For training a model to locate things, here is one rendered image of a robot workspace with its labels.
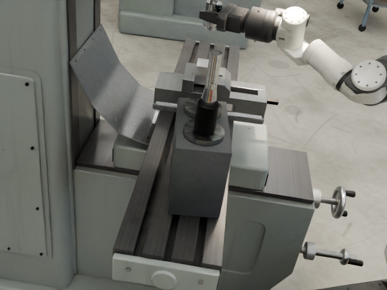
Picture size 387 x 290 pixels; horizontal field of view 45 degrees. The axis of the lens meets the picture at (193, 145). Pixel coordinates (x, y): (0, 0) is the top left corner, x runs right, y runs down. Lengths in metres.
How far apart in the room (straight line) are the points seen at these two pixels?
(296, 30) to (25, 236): 1.12
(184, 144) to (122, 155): 0.53
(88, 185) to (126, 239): 0.59
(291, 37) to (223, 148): 0.44
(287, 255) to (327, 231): 0.92
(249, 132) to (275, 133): 1.63
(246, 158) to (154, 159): 0.36
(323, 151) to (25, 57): 2.27
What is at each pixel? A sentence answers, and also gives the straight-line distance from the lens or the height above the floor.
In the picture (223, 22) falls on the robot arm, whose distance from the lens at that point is 1.30.
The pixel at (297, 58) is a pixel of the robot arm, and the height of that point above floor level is 1.19.
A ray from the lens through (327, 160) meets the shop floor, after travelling 3.11.
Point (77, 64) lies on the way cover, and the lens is 1.38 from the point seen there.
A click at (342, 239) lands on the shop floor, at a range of 2.58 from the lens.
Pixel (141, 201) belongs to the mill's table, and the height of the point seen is 0.93.
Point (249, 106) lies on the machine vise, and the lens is 1.43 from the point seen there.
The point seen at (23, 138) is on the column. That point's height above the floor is 0.85.
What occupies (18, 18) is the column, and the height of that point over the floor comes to 1.21.
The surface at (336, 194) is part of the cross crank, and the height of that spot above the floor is 0.64.
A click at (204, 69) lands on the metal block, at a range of 1.41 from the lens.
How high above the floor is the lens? 1.67
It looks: 34 degrees down
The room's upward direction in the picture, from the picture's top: 8 degrees clockwise
